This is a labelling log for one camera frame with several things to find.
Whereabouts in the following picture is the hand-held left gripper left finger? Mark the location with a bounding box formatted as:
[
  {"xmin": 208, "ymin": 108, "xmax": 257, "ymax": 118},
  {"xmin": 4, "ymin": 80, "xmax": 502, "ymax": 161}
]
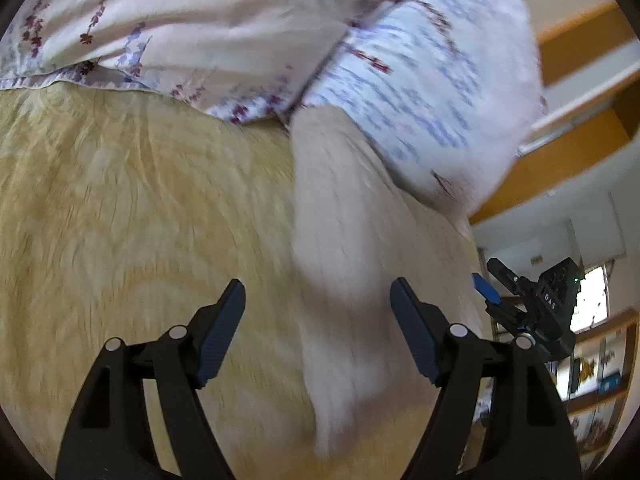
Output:
[{"xmin": 55, "ymin": 278, "xmax": 247, "ymax": 480}]

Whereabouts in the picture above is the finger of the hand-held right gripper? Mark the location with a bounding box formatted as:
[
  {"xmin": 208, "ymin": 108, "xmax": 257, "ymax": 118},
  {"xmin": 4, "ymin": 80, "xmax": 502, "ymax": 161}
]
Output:
[
  {"xmin": 486, "ymin": 257, "xmax": 532, "ymax": 292},
  {"xmin": 472, "ymin": 272, "xmax": 523, "ymax": 332}
]

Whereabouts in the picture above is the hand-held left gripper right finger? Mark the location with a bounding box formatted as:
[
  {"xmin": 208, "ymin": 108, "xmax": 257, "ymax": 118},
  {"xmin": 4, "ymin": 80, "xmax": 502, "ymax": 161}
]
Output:
[{"xmin": 389, "ymin": 276, "xmax": 584, "ymax": 480}]

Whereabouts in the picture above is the beige cable-knit sweater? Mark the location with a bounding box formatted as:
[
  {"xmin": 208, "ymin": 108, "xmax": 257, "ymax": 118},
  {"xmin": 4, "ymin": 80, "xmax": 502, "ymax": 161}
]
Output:
[{"xmin": 289, "ymin": 104, "xmax": 482, "ymax": 461}]

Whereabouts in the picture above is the wooden shelf unit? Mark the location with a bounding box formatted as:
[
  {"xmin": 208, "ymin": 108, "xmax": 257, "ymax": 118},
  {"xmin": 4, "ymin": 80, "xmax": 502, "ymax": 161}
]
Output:
[{"xmin": 470, "ymin": 309, "xmax": 640, "ymax": 472}]

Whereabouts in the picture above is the wooden headboard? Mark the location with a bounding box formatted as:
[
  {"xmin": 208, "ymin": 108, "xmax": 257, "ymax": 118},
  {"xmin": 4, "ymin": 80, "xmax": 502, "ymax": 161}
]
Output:
[{"xmin": 469, "ymin": 0, "xmax": 640, "ymax": 227}]

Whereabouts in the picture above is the yellow patterned bed sheet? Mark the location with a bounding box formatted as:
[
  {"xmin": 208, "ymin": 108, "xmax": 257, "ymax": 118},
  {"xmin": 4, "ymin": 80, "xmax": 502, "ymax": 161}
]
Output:
[{"xmin": 0, "ymin": 81, "xmax": 487, "ymax": 480}]

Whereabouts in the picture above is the pale blue floral pillow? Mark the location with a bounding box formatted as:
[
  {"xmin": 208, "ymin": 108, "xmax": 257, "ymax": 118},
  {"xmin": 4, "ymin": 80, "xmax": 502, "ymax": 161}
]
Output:
[{"xmin": 209, "ymin": 0, "xmax": 549, "ymax": 222}]

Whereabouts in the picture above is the pink floral pillow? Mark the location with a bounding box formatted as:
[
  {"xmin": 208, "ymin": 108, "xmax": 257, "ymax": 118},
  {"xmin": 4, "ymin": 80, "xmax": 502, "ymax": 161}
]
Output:
[{"xmin": 0, "ymin": 0, "xmax": 443, "ymax": 123}]

